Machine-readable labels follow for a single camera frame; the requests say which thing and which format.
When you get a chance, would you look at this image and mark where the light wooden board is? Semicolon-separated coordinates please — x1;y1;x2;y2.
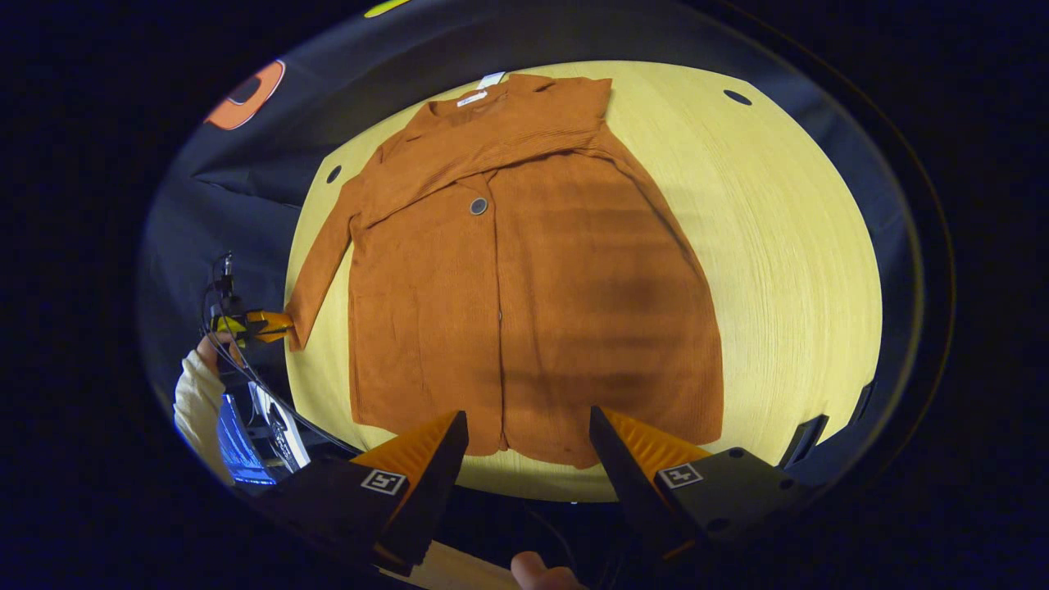
381;541;525;590

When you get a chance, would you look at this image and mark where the black backdrop cloth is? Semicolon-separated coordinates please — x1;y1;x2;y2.
139;0;927;525

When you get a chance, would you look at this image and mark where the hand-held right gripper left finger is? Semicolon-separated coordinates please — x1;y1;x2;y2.
258;410;470;577

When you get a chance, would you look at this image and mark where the orange knit cardigan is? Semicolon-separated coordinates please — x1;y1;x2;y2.
284;72;725;470

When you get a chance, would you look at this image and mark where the black bracket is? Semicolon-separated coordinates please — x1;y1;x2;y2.
777;414;830;470

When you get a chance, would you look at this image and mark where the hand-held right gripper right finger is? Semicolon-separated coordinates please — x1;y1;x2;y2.
588;405;812;568

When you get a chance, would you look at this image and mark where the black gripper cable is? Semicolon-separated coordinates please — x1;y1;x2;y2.
201;279;361;456

